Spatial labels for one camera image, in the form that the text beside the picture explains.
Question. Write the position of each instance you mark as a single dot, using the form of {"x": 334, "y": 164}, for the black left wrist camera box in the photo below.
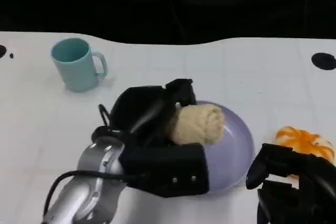
{"x": 168, "y": 169}

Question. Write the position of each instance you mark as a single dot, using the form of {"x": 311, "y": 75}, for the lilac plate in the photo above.
{"x": 231, "y": 155}

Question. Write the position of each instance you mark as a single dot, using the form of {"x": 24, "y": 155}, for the pale green mug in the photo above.
{"x": 77, "y": 73}

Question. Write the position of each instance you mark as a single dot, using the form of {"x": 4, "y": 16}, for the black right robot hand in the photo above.
{"x": 312, "y": 197}

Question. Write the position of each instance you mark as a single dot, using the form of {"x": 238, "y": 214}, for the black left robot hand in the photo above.
{"x": 141, "y": 111}

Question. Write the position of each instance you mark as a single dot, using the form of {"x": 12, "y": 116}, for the large black table grommet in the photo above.
{"x": 324, "y": 61}

